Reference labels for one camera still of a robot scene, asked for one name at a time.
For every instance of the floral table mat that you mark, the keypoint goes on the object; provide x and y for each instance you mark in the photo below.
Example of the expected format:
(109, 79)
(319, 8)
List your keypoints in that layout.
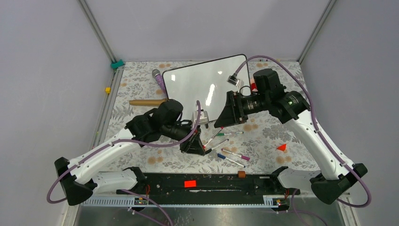
(262, 135)

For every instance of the white cable duct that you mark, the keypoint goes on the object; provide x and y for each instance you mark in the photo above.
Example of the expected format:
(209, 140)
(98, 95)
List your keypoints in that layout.
(191, 200)

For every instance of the red triangular block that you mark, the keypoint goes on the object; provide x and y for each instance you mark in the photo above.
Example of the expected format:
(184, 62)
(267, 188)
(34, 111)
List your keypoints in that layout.
(282, 147)

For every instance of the teal corner clip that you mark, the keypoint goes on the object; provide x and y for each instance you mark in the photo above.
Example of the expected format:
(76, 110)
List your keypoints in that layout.
(117, 64)

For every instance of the black whiteboard marker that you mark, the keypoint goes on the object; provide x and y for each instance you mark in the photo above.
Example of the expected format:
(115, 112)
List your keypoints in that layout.
(216, 146)

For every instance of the blue whiteboard marker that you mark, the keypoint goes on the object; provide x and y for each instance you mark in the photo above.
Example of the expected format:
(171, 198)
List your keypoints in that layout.
(230, 160)

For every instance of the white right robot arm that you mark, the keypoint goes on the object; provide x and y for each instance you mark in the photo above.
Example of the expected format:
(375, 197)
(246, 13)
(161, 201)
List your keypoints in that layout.
(336, 173)

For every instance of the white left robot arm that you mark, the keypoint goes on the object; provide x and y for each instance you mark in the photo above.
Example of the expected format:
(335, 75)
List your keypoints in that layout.
(79, 178)

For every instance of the green whiteboard marker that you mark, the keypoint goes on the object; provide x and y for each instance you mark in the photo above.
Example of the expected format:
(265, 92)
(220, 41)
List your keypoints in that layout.
(230, 133)

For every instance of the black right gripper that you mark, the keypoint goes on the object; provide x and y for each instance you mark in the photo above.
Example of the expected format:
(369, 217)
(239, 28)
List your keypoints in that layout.
(233, 113)

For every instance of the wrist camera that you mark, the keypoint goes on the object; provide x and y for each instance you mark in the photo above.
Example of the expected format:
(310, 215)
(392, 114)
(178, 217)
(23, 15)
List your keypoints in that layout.
(203, 117)
(235, 81)

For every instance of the white black-framed whiteboard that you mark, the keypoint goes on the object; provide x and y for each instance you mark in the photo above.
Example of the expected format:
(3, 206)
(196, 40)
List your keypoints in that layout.
(206, 82)

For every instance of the purple toy microphone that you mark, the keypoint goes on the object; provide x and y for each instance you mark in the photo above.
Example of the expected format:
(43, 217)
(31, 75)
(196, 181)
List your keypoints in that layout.
(157, 76)

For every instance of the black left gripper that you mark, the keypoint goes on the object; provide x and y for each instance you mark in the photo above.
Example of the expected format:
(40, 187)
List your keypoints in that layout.
(193, 145)

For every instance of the wooden rolling pin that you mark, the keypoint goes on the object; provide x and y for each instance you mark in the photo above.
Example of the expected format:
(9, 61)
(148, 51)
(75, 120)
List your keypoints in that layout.
(149, 102)

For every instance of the small brown block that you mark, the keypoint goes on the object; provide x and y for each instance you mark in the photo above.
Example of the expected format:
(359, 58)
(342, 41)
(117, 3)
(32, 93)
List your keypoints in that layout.
(241, 174)

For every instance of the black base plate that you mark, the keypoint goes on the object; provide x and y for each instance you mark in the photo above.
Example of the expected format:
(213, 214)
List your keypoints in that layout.
(183, 184)

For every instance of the pink whiteboard marker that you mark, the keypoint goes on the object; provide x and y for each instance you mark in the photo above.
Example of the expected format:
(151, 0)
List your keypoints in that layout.
(236, 154)

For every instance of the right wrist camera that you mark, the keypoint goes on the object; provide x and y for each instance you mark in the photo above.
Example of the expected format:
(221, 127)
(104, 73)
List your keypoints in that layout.
(235, 81)

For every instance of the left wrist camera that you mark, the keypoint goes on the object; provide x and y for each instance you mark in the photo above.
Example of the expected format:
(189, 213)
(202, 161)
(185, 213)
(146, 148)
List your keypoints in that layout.
(203, 117)

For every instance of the red whiteboard eraser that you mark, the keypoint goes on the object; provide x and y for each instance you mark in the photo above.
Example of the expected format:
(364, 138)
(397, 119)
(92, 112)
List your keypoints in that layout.
(253, 87)

